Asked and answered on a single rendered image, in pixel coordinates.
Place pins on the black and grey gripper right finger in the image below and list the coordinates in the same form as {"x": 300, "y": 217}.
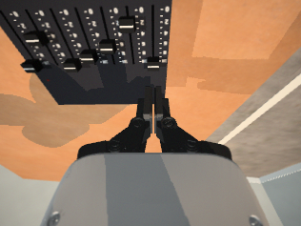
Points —
{"x": 173, "y": 139}

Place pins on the black lighting desk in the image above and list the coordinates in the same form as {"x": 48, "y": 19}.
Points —
{"x": 123, "y": 45}

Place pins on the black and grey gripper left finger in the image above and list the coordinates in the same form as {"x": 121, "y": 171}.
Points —
{"x": 133, "y": 139}

